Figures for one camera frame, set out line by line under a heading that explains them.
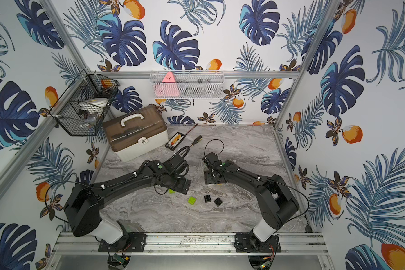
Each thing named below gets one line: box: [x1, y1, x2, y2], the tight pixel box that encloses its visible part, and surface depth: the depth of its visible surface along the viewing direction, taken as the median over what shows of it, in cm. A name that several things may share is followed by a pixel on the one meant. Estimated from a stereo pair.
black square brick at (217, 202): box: [213, 197, 223, 207], surface depth 87 cm
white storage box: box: [102, 104, 169, 163], surface depth 97 cm
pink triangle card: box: [153, 71, 180, 97], surface depth 92 cm
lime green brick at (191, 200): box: [187, 196, 197, 206], surface depth 87 cm
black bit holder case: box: [164, 131, 186, 152], surface depth 112 cm
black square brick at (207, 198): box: [203, 194, 212, 204], surface depth 87 cm
